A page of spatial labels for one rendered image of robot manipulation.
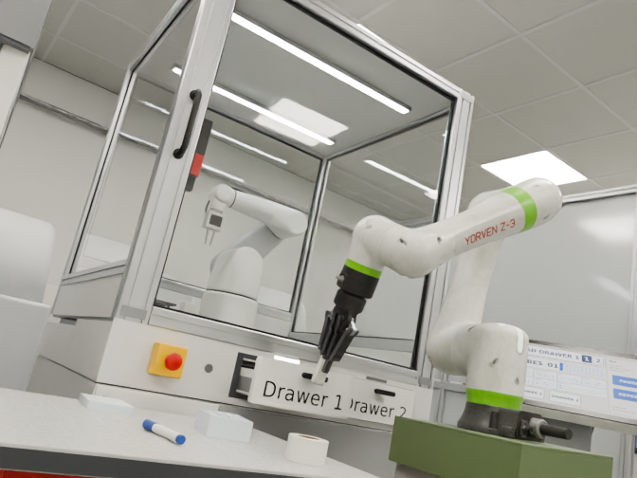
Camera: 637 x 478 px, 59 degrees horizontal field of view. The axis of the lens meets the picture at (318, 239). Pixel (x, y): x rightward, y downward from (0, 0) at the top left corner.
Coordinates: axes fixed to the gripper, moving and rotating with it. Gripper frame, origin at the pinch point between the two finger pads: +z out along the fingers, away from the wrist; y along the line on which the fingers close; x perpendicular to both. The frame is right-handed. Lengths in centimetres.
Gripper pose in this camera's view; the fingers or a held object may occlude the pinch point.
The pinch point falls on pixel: (321, 370)
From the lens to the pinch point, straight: 141.4
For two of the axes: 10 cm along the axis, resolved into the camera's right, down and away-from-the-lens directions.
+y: 4.5, 2.3, -8.6
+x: 8.1, 3.0, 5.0
